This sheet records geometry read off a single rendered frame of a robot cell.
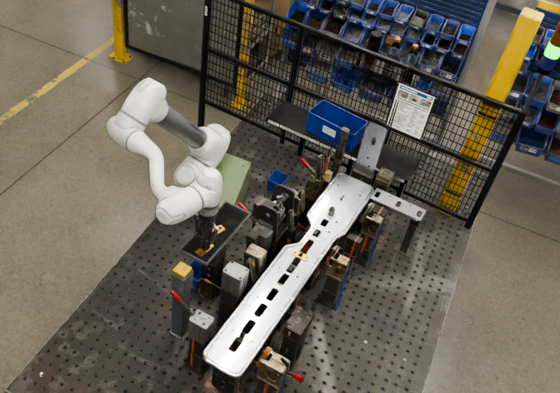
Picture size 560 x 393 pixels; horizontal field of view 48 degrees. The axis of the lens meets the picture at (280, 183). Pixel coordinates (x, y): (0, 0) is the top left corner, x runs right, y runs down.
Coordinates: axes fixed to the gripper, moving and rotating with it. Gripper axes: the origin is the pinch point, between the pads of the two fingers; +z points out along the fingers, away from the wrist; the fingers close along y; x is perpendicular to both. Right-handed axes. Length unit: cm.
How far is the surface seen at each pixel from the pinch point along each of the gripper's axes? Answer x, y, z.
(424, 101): 141, 29, -20
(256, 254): 18.9, 14.8, 12.1
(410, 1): 276, -44, -2
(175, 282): -17.9, 0.0, 10.3
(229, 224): 18.7, -1.5, 4.1
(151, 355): -31, -1, 52
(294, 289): 20.5, 36.6, 20.0
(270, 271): 21.1, 22.5, 20.1
